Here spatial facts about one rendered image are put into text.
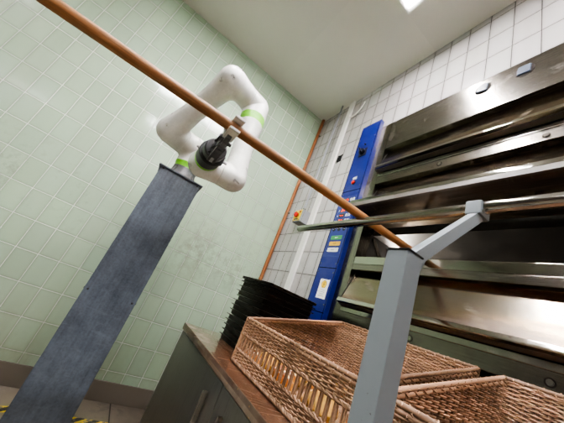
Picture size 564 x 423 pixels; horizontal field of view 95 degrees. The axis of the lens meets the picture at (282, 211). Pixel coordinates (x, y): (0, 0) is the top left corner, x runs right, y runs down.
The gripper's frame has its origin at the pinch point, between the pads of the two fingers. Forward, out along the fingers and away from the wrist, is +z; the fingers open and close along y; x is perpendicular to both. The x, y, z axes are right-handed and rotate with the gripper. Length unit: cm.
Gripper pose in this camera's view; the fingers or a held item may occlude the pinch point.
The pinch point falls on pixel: (233, 128)
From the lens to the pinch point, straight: 75.5
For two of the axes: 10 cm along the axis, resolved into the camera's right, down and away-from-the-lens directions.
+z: 5.1, -1.2, -8.5
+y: -3.6, 8.7, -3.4
